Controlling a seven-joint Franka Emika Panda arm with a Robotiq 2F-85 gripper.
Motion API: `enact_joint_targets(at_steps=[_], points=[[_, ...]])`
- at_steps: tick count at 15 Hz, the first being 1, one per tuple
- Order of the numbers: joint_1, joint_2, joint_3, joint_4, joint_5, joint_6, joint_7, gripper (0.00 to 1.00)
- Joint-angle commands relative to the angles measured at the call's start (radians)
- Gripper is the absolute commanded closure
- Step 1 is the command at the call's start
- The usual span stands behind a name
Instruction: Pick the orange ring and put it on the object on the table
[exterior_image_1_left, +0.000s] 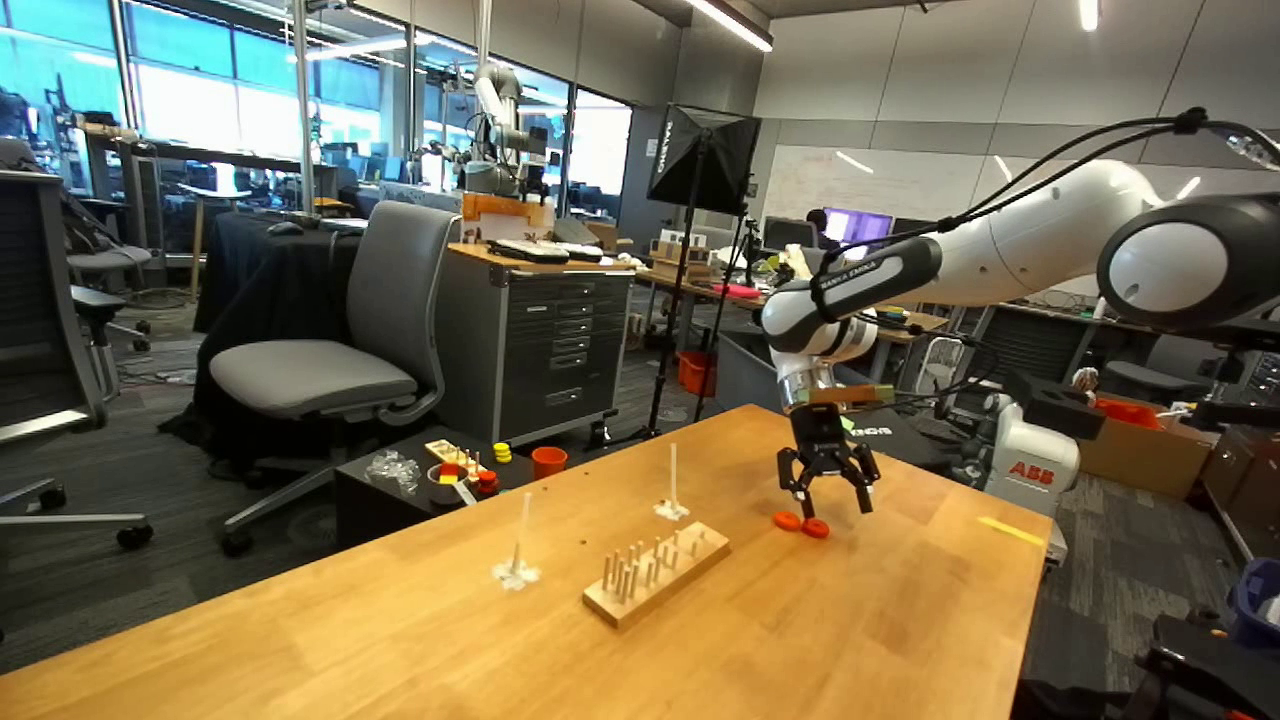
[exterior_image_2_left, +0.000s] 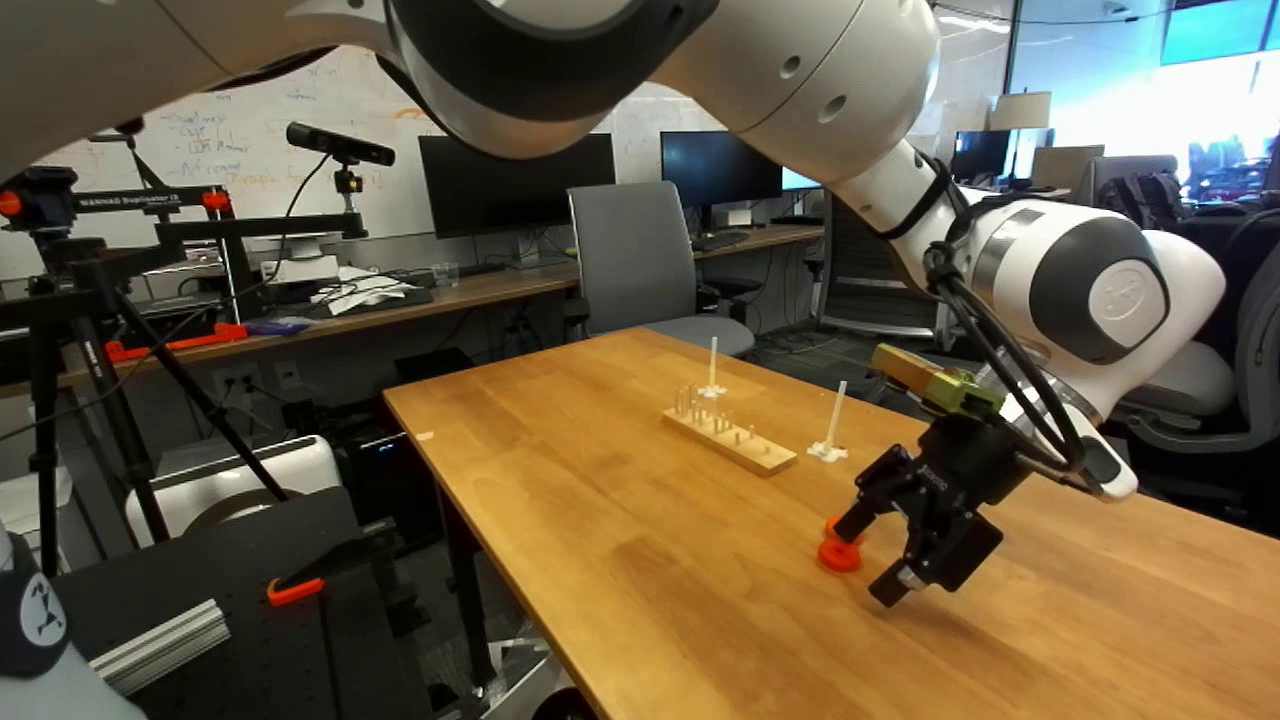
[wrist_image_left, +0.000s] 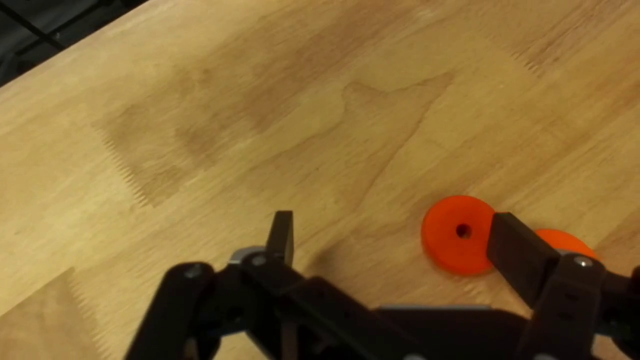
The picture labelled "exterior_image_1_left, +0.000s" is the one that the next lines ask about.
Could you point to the grey office chair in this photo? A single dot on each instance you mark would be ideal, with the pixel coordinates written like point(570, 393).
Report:
point(401, 286)

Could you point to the long wooden desk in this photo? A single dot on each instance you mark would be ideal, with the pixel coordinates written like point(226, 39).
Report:
point(922, 326)

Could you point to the dark grey storage bin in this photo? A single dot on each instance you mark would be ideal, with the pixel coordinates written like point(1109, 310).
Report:
point(734, 381)

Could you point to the tan wooden block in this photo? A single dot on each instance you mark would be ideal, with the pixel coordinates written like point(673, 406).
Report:
point(449, 448)

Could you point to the black draped cloth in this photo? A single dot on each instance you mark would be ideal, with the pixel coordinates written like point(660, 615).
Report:
point(262, 293)

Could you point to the ceiling light strip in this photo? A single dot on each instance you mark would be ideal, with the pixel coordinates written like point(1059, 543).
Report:
point(731, 27)

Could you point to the black side table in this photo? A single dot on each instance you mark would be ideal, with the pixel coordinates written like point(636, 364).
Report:
point(941, 445)

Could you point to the red plastic object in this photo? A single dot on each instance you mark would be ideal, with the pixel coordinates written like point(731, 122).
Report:
point(1127, 415)

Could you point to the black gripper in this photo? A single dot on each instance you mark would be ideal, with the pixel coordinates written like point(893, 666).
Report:
point(822, 434)

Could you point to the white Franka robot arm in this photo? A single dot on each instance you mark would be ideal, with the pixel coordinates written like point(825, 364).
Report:
point(1027, 244)

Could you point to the orange cardboard box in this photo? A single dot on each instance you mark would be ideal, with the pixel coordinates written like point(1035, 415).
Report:
point(507, 217)

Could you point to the purple screen monitor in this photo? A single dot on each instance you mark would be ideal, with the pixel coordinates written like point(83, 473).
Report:
point(859, 227)

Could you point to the grey monitor back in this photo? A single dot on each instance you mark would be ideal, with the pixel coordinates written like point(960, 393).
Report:
point(1041, 349)

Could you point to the wall whiteboard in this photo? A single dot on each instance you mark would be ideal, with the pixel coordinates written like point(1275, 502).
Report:
point(865, 173)

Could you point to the clear peg stand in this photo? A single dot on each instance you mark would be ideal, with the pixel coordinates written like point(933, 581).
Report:
point(517, 573)
point(668, 511)

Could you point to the yellow block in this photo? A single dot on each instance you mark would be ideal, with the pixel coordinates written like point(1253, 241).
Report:
point(500, 455)

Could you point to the grey drawer cabinet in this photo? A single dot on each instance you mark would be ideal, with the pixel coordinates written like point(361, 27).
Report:
point(533, 354)

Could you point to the small red cap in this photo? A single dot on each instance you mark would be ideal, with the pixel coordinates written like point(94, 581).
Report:
point(486, 483)

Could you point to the black keyboard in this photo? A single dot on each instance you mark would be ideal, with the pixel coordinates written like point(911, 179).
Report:
point(533, 251)

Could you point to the black equipment case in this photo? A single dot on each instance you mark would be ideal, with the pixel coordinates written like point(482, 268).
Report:
point(1212, 666)

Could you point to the white vertical pole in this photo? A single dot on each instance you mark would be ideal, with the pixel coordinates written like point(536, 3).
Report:
point(306, 106)

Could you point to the white ABB robot base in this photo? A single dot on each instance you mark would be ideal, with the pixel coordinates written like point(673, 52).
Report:
point(1035, 464)

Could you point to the yellow tape strip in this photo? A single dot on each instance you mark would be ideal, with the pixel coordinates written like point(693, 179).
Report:
point(1012, 531)

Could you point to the orange round lid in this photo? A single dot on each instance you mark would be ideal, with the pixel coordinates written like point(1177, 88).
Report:
point(445, 473)

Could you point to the black office chair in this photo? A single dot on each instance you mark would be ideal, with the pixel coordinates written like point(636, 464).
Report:
point(34, 293)

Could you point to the orange bowl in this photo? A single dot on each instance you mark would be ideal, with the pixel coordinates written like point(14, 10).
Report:
point(548, 462)

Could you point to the black softbox light stand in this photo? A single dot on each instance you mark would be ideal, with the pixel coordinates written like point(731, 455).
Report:
point(713, 166)

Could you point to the clear plastic bag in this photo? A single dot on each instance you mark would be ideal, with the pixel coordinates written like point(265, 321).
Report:
point(393, 471)

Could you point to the black low table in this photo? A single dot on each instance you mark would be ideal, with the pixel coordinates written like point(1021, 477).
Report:
point(382, 514)

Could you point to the blue bin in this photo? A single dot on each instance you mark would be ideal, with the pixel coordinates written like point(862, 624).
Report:
point(1260, 602)

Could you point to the wooden board clear pegs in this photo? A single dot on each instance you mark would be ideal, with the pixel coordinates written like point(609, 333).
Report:
point(660, 577)

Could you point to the orange bucket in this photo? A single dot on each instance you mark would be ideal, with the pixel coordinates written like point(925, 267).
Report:
point(693, 374)

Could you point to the brown box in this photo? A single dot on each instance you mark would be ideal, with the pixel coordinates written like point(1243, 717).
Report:
point(1245, 493)

